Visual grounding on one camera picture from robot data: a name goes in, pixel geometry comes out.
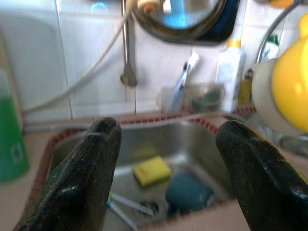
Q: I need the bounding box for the clear toothbrush cup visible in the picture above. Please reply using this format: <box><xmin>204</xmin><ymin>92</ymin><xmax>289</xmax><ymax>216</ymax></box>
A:
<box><xmin>157</xmin><ymin>85</ymin><xmax>191</xmax><ymax>114</ymax></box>

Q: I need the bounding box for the dark blue plastic cup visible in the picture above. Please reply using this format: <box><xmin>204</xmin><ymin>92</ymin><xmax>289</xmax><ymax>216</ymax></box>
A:
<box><xmin>165</xmin><ymin>172</ymin><xmax>215</xmax><ymax>217</ymax></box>

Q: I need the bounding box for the steel sink basin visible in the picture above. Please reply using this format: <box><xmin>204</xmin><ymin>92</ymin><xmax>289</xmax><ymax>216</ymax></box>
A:
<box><xmin>49</xmin><ymin>119</ymin><xmax>239</xmax><ymax>229</ymax></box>

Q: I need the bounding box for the green dish soap bottle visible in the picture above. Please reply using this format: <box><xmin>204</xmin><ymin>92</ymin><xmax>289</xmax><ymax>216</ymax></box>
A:
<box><xmin>0</xmin><ymin>67</ymin><xmax>31</xmax><ymax>183</ymax></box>

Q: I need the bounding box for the chrome gooseneck faucet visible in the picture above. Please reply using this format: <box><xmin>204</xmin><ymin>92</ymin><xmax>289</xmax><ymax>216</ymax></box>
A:
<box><xmin>245</xmin><ymin>0</ymin><xmax>308</xmax><ymax>80</ymax></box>

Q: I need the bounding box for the white bottle yellow cap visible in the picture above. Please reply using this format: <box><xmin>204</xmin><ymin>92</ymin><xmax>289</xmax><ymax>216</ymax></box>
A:
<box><xmin>215</xmin><ymin>38</ymin><xmax>247</xmax><ymax>114</ymax></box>

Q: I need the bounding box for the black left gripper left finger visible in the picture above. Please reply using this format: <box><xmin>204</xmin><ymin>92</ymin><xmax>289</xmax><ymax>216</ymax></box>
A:
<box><xmin>13</xmin><ymin>117</ymin><xmax>122</xmax><ymax>231</ymax></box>

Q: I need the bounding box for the blue toothbrush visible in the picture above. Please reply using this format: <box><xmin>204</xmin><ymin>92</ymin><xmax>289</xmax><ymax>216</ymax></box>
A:
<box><xmin>168</xmin><ymin>61</ymin><xmax>191</xmax><ymax>111</ymax></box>

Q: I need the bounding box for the steel wall tap pipe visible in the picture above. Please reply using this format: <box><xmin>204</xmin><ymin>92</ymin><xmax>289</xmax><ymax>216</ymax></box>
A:
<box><xmin>120</xmin><ymin>0</ymin><xmax>138</xmax><ymax>87</ymax></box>

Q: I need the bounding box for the yellow hanging utensil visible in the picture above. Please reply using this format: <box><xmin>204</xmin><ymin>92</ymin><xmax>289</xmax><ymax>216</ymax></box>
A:
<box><xmin>269</xmin><ymin>0</ymin><xmax>293</xmax><ymax>8</ymax></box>

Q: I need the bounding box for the white cleaner bottle green cap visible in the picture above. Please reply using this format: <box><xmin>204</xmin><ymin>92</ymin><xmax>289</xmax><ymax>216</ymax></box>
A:
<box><xmin>261</xmin><ymin>33</ymin><xmax>281</xmax><ymax>63</ymax></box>

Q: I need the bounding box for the clear plastic jug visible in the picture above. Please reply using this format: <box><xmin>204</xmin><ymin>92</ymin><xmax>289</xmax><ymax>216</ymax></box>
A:
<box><xmin>186</xmin><ymin>83</ymin><xmax>224</xmax><ymax>113</ymax></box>

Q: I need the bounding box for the cream plastic hose connector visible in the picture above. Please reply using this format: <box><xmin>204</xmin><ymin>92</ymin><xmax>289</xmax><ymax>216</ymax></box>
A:
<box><xmin>137</xmin><ymin>0</ymin><xmax>164</xmax><ymax>14</ymax></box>

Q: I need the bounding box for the dark yellow sponge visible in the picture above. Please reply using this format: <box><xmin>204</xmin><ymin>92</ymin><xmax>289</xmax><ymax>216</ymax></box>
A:
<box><xmin>238</xmin><ymin>77</ymin><xmax>253</xmax><ymax>106</ymax></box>

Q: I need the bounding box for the white water hose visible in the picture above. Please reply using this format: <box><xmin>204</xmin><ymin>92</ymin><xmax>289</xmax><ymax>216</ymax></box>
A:
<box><xmin>23</xmin><ymin>0</ymin><xmax>135</xmax><ymax>114</ymax></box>

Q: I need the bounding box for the yellow plastic bowl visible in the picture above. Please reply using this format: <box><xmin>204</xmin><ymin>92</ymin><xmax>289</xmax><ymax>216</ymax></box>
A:
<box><xmin>251</xmin><ymin>13</ymin><xmax>308</xmax><ymax>135</ymax></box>

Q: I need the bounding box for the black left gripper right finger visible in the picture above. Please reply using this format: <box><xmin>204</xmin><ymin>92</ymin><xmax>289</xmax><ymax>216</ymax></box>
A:
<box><xmin>216</xmin><ymin>120</ymin><xmax>308</xmax><ymax>231</ymax></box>

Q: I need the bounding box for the yellow sponge block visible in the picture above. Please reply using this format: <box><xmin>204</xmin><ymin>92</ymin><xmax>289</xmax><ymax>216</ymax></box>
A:
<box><xmin>133</xmin><ymin>155</ymin><xmax>172</xmax><ymax>188</ymax></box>

